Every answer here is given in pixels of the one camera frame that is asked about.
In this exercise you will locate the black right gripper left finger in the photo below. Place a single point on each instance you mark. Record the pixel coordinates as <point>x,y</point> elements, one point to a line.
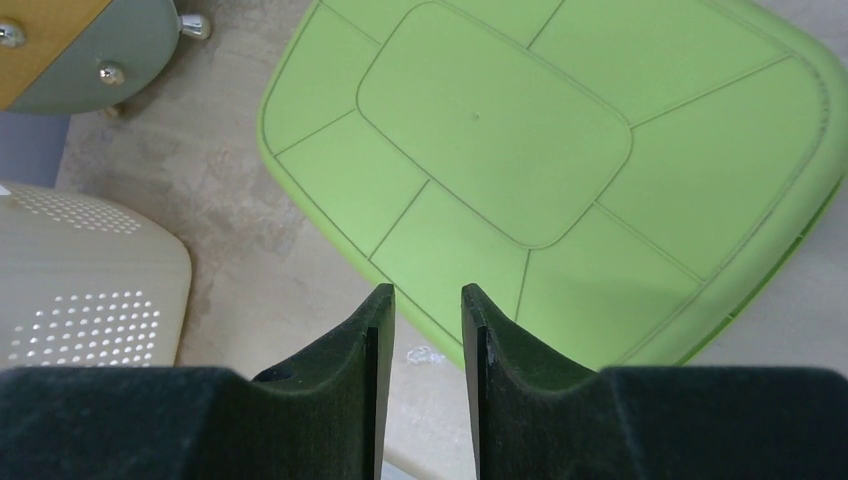
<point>319,414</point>

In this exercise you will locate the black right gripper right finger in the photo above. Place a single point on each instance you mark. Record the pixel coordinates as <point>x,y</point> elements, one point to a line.
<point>536,414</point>

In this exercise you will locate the green plastic tray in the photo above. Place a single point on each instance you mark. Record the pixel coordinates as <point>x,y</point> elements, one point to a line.
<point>620,177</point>

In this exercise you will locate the white orange yellow cylinder container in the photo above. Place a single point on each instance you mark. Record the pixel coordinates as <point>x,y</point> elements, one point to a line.
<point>70,57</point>

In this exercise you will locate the cream perforated laundry basket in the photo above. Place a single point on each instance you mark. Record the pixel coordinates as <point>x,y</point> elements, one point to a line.
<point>87,282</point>

